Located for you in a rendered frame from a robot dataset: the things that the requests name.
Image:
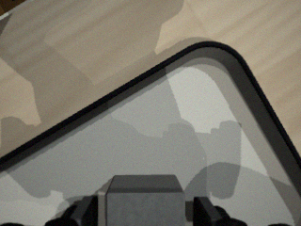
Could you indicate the grey cube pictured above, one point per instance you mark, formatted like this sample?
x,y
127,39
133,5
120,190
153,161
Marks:
x,y
145,200

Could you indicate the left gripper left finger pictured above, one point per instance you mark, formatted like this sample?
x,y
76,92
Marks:
x,y
85,214

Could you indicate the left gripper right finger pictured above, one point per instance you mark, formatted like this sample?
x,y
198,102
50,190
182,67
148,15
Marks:
x,y
205,214

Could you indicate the grey tray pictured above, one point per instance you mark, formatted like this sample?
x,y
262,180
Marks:
x,y
200,114

